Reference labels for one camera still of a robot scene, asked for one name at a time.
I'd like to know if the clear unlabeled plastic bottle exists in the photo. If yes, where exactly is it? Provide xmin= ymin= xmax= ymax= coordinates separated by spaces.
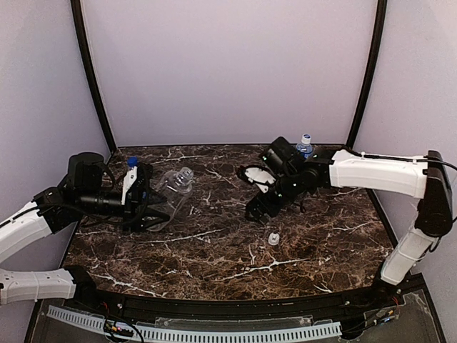
xmin=147 ymin=166 xmax=194 ymax=232

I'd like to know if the clear bottle cap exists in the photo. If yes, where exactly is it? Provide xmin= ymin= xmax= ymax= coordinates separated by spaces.
xmin=268 ymin=232 xmax=280 ymax=246

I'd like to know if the white cap water bottle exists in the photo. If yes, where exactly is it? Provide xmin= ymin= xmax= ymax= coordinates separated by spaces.
xmin=296 ymin=134 xmax=313 ymax=159

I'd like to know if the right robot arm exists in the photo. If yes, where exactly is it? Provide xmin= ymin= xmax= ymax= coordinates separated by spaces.
xmin=237 ymin=136 xmax=456 ymax=286

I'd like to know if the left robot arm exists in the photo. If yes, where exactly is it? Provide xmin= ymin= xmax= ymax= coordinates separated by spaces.
xmin=1 ymin=152 xmax=170 ymax=305

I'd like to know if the blue cap water bottle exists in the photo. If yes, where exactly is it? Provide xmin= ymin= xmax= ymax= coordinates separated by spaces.
xmin=127 ymin=156 xmax=139 ymax=174

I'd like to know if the small circuit board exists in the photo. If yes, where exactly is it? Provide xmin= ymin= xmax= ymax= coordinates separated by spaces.
xmin=102 ymin=320 xmax=134 ymax=338

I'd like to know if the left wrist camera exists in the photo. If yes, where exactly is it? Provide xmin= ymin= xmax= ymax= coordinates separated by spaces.
xmin=121 ymin=166 xmax=139 ymax=206

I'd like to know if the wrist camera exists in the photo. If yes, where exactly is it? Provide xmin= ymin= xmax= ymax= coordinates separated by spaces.
xmin=236 ymin=165 xmax=276 ymax=193
xmin=121 ymin=166 xmax=139 ymax=206

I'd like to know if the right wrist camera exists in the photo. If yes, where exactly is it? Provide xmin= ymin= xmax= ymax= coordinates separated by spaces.
xmin=236 ymin=165 xmax=276 ymax=193

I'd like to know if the black front table rail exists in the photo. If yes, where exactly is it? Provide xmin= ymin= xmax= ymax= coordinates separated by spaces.
xmin=64 ymin=265 xmax=404 ymax=322

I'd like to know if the white slotted cable duct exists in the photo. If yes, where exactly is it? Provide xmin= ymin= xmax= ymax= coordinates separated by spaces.
xmin=46 ymin=305 xmax=342 ymax=342

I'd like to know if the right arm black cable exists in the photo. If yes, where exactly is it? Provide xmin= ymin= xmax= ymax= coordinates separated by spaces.
xmin=426 ymin=159 xmax=457 ymax=189

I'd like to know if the left black frame post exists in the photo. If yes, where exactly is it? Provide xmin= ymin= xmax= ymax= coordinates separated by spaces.
xmin=70 ymin=0 xmax=117 ymax=154

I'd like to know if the black frame post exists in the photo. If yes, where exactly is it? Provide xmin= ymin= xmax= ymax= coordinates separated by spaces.
xmin=70 ymin=0 xmax=117 ymax=154
xmin=346 ymin=0 xmax=388 ymax=148

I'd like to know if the right black frame post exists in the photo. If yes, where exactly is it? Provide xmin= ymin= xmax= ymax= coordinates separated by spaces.
xmin=346 ymin=0 xmax=388 ymax=148

